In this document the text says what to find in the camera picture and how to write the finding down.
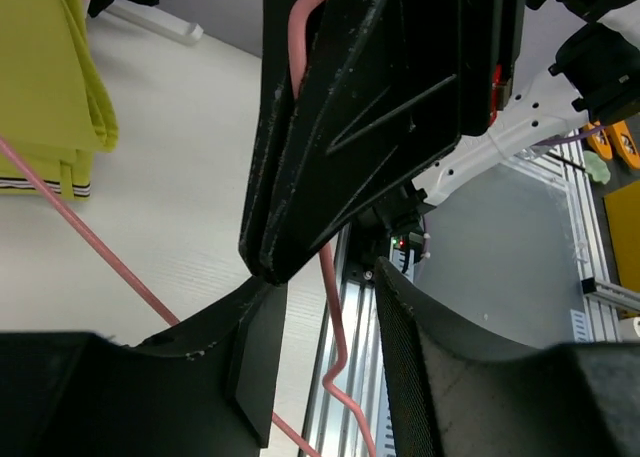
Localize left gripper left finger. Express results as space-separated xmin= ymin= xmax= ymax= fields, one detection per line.
xmin=1 ymin=277 xmax=287 ymax=456

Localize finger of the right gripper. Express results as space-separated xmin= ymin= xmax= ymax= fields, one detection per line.
xmin=257 ymin=0 xmax=501 ymax=286
xmin=237 ymin=0 xmax=331 ymax=278

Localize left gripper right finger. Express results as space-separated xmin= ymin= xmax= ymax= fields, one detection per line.
xmin=375 ymin=258 xmax=639 ymax=456

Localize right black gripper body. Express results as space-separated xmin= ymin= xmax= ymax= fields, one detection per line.
xmin=460 ymin=0 xmax=525 ymax=137

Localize pink wire hanger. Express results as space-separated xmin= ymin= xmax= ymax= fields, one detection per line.
xmin=1 ymin=0 xmax=376 ymax=456

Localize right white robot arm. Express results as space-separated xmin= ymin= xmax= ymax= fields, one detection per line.
xmin=239 ymin=0 xmax=639 ymax=284

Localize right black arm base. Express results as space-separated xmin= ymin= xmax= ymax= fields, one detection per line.
xmin=349 ymin=216 xmax=426 ymax=283

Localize yellow-green trousers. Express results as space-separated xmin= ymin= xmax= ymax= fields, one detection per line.
xmin=1 ymin=0 xmax=119 ymax=200

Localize orange yellow tools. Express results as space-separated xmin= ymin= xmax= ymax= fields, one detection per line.
xmin=582 ymin=121 xmax=639 ymax=184

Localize yellow black floor mat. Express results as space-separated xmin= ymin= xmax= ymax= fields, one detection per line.
xmin=604 ymin=181 xmax=640 ymax=292

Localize aluminium mounting rail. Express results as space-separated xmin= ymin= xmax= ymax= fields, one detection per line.
xmin=302 ymin=227 xmax=396 ymax=456

